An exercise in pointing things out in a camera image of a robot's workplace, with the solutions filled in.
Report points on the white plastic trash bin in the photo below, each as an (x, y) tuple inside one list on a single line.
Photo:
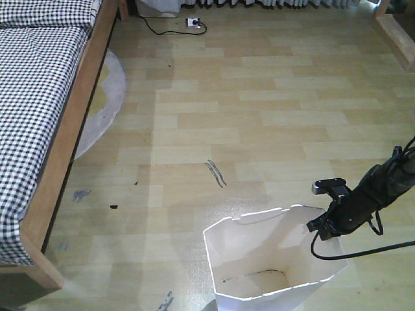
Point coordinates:
[(263, 261)]

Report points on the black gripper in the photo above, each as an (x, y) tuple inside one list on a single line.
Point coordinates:
[(345, 214)]

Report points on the black white checkered bedsheet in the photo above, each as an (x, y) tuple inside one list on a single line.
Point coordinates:
[(41, 46)]

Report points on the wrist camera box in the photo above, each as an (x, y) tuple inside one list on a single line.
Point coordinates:
[(335, 187)]

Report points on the white floor power socket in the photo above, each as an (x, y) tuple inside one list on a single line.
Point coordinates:
[(193, 22)]

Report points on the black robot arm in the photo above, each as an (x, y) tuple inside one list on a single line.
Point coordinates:
[(377, 189)]

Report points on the grey round rug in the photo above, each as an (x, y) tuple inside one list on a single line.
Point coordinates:
[(106, 103)]

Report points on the wooden furniture leg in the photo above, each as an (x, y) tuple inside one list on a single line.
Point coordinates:
[(398, 32)]

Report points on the wooden bed frame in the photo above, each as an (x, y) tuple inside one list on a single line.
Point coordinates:
[(35, 226)]

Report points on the grey curtain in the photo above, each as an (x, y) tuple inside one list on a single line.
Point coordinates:
[(171, 9)]

